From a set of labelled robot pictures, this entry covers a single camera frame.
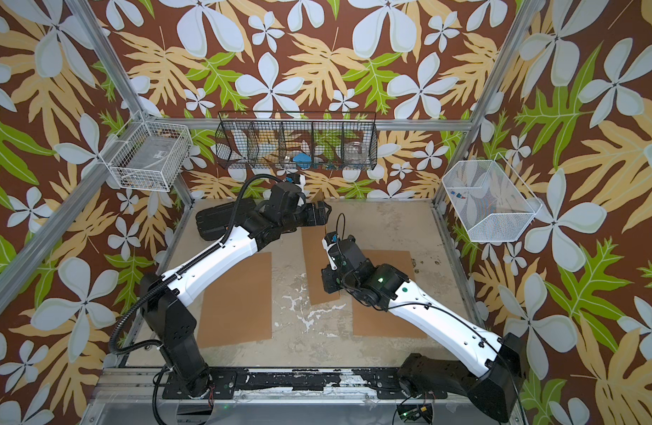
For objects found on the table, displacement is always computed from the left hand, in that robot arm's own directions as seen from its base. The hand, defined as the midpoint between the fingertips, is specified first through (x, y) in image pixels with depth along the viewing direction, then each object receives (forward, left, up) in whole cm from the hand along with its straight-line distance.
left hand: (323, 205), depth 78 cm
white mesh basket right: (+6, -54, -4) cm, 55 cm away
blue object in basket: (+24, +8, -2) cm, 25 cm away
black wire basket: (+33, +12, +1) cm, 35 cm away
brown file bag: (-25, -16, -30) cm, 42 cm away
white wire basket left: (+18, +57, +4) cm, 60 cm away
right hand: (-17, 0, -9) cm, 19 cm away
